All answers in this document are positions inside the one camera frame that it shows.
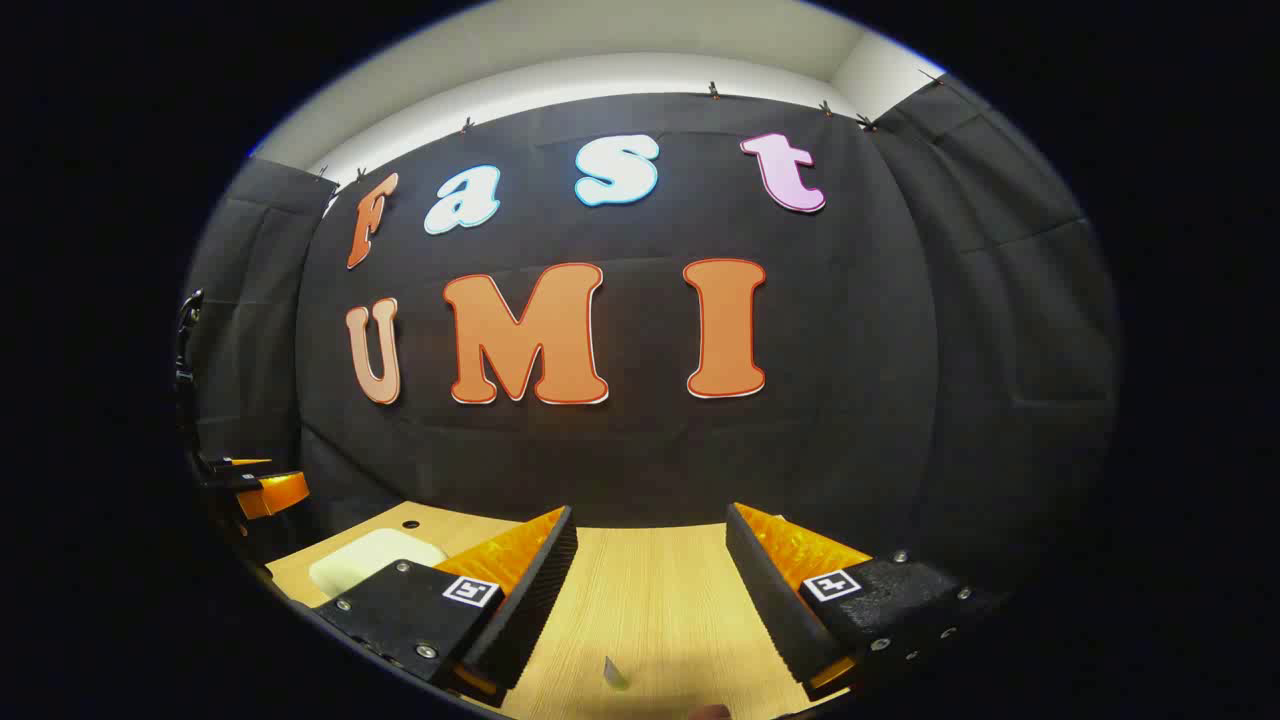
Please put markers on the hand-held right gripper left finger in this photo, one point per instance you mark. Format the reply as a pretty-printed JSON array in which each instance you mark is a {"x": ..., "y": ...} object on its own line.
[{"x": 520, "y": 600}]

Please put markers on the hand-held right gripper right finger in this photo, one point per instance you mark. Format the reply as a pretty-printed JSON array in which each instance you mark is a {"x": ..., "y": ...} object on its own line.
[{"x": 770, "y": 600}]

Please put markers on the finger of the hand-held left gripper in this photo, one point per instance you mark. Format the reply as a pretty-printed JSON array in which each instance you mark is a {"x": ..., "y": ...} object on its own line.
[
  {"x": 232, "y": 463},
  {"x": 272, "y": 492}
]

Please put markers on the pale yellow suitcase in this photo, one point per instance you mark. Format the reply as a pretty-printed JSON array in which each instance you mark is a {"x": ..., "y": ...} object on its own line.
[{"x": 370, "y": 560}]

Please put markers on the green tube with white cap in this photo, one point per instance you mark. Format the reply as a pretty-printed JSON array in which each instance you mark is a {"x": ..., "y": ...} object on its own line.
[{"x": 616, "y": 674}]

